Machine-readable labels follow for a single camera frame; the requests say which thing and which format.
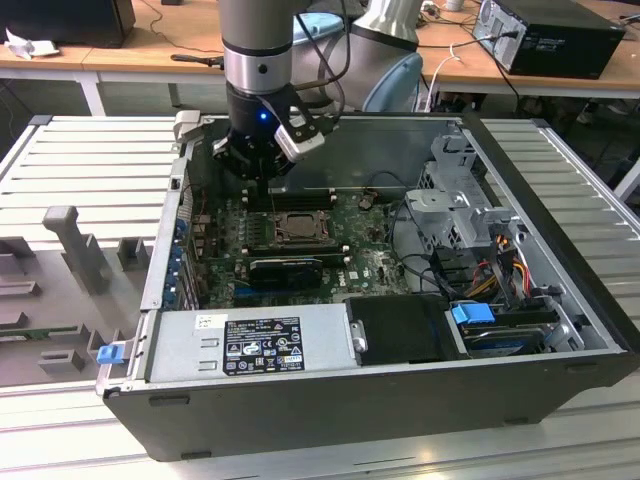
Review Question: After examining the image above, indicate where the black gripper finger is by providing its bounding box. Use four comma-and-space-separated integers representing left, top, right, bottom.
212, 137, 261, 211
259, 162, 301, 211

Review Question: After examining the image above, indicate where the silver-topped CPU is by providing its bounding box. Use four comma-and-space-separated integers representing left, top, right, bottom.
287, 217, 322, 240

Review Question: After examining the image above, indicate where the metal socket cover frame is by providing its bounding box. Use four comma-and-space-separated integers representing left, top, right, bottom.
274, 213, 334, 245

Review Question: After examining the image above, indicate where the black RAM slot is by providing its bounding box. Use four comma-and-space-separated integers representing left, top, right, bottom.
242, 252, 352, 260
242, 256, 353, 267
242, 248, 352, 256
242, 244, 351, 251
242, 193, 337, 201
242, 203, 337, 212
242, 198, 337, 206
242, 188, 337, 196

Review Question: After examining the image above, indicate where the CPU socket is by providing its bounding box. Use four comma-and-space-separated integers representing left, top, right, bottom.
271, 210, 335, 247

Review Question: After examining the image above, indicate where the black hand tool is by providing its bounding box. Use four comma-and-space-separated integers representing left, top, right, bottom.
170, 52, 225, 69

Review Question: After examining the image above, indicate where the low-profile graphics card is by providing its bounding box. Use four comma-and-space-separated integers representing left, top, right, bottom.
248, 256, 325, 293

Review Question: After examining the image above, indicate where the wooden desk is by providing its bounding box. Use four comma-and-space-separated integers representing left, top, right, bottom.
417, 0, 640, 101
0, 0, 226, 119

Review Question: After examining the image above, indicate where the green motherboard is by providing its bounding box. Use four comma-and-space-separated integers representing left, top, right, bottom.
192, 192, 441, 307

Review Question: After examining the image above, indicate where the silver power supply unit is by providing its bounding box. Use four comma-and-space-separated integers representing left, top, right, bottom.
143, 303, 370, 386

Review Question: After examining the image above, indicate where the silver metal drive cage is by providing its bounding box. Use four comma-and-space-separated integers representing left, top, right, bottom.
404, 132, 521, 261

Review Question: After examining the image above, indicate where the black monitor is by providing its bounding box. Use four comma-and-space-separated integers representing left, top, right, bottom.
0, 0, 137, 50

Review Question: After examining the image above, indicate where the blue plastic latch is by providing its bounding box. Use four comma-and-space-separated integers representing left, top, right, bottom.
97, 343, 125, 366

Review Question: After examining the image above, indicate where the white crumpled paper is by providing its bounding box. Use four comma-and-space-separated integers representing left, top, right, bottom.
3, 27, 62, 61

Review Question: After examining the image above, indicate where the grey parts rack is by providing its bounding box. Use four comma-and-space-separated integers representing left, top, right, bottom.
0, 204, 157, 389

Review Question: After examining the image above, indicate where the black PC case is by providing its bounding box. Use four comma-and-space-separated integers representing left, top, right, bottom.
94, 112, 636, 464

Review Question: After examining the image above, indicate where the hard disk blue carrier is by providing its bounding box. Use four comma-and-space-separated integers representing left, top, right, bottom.
448, 301, 551, 359

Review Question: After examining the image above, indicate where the green RAM stick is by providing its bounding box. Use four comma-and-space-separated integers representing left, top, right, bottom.
0, 327, 82, 342

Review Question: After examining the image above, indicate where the black desktop PC tower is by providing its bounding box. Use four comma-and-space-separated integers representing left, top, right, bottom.
472, 0, 627, 80

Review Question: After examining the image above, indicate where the thin red wire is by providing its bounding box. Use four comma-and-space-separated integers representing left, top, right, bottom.
182, 183, 221, 224

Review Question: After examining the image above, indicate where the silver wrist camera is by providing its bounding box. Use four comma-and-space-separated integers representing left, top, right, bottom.
273, 118, 327, 164

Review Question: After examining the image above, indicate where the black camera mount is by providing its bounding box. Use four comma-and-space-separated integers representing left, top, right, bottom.
258, 84, 324, 151

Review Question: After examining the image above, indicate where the grey plastic case handle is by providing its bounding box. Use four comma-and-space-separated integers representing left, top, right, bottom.
172, 110, 215, 147

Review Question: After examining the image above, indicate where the black camera cable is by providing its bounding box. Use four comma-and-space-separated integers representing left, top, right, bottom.
294, 12, 349, 136

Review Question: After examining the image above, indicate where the black flat cable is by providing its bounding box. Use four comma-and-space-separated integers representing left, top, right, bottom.
492, 249, 524, 314

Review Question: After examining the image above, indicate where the yellow red wire bundle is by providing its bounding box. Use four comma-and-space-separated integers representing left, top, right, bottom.
472, 259, 532, 301

